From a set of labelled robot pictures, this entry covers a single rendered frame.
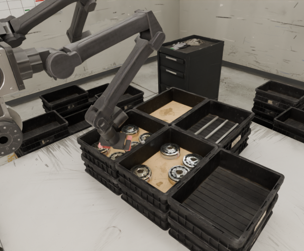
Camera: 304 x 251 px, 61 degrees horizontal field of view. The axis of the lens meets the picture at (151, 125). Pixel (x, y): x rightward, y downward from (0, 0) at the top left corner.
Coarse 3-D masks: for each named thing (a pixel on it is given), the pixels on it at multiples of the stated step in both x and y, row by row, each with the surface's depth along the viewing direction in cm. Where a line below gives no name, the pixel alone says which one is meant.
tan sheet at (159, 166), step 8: (184, 152) 134; (152, 160) 129; (160, 160) 129; (168, 160) 129; (176, 160) 129; (152, 168) 125; (160, 168) 124; (168, 168) 124; (152, 176) 120; (160, 176) 120; (152, 184) 116; (160, 184) 115; (168, 184) 115
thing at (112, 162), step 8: (128, 112) 153; (136, 112) 151; (152, 120) 144; (96, 128) 138; (80, 136) 132; (152, 136) 130; (80, 144) 130; (88, 144) 126; (96, 152) 121; (128, 152) 120; (104, 160) 118; (112, 160) 115
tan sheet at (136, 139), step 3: (141, 129) 154; (141, 132) 151; (144, 132) 151; (138, 135) 148; (126, 138) 146; (132, 138) 146; (135, 138) 146; (138, 141) 144; (111, 147) 140; (111, 150) 138; (114, 150) 138; (117, 150) 138; (120, 150) 137; (123, 150) 137
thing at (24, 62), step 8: (8, 48) 65; (16, 48) 71; (32, 48) 72; (8, 56) 66; (16, 56) 68; (24, 56) 69; (32, 56) 71; (16, 64) 68; (24, 64) 69; (32, 64) 71; (40, 64) 72; (16, 72) 68; (24, 72) 70; (32, 72) 72; (16, 80) 69; (24, 88) 71
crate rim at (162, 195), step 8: (168, 128) 135; (176, 128) 135; (192, 136) 128; (144, 144) 124; (208, 144) 123; (120, 160) 115; (120, 168) 111; (192, 168) 109; (128, 176) 109; (136, 176) 106; (184, 176) 105; (144, 184) 103; (152, 192) 101; (160, 192) 98; (168, 192) 98
